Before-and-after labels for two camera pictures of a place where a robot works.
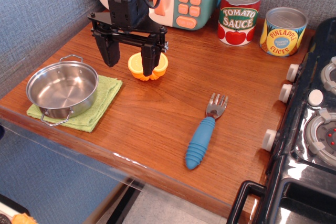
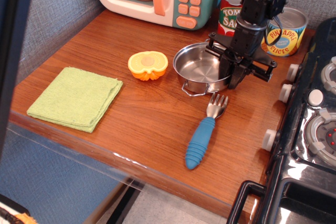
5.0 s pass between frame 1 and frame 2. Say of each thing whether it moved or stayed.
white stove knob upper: stayed
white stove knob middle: stayed
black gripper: moved
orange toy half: stayed
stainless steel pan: moved
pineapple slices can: stayed
